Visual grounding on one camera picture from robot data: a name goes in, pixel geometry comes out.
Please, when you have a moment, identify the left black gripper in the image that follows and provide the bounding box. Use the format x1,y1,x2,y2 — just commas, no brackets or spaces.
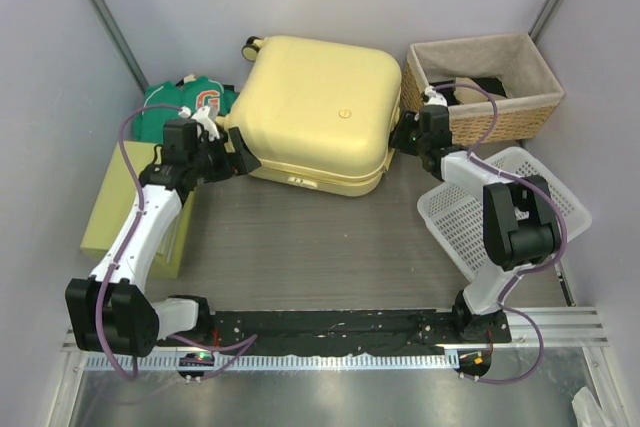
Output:
189,127,260,183

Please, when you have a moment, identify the yellow hard-shell suitcase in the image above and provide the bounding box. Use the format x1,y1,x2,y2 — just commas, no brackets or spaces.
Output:
224,35,402,197

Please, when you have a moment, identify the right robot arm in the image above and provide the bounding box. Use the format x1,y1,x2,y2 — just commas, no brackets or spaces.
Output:
389,105,567,342

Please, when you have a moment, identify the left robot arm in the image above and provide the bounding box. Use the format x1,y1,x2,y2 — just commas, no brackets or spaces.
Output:
65,118,261,357

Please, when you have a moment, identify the beige cloth in basket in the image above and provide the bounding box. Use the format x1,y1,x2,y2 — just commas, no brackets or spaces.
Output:
453,77,507,105

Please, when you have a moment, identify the white plastic mesh basket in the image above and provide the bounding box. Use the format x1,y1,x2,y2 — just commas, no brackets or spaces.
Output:
417,147,592,281

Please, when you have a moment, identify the black cloth in basket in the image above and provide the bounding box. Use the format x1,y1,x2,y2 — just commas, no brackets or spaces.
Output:
439,77,507,105

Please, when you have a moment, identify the green jersey with G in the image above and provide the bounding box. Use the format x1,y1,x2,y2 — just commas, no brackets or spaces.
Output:
132,74,239,144

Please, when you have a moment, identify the wicker basket with liner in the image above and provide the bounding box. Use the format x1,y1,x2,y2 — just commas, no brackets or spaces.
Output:
401,33,565,145

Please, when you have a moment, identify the yellow-green drawer box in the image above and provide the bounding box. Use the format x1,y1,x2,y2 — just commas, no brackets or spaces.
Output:
81,145,196,279

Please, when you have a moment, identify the white crumpled plastic bag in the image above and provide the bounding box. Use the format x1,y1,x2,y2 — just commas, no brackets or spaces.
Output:
571,387,613,427

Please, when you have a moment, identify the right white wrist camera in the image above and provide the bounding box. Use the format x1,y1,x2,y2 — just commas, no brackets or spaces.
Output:
422,86,448,108

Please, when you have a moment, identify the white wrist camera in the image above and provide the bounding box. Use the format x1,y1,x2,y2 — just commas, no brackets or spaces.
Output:
422,86,448,108
178,105,221,141

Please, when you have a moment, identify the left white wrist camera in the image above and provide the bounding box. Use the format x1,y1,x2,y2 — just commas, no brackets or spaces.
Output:
178,105,221,141

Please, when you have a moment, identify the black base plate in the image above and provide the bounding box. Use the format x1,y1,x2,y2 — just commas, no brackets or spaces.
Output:
183,309,512,357

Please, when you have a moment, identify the white slotted cable duct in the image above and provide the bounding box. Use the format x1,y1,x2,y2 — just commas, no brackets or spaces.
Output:
84,352,461,373

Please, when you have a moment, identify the aluminium rail frame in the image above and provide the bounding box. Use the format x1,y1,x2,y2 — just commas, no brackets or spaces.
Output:
47,251,614,427

